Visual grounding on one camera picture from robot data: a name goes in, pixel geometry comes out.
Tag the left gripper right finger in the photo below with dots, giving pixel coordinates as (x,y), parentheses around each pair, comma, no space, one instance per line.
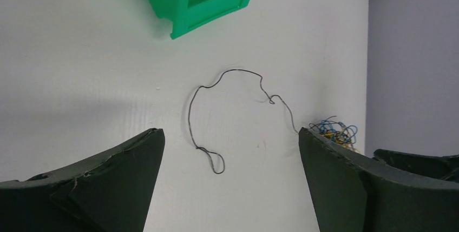
(353,192)

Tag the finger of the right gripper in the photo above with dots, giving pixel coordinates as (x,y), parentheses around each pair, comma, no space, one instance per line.
(437,167)

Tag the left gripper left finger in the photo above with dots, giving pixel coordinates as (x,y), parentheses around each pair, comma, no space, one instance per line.
(109,191)

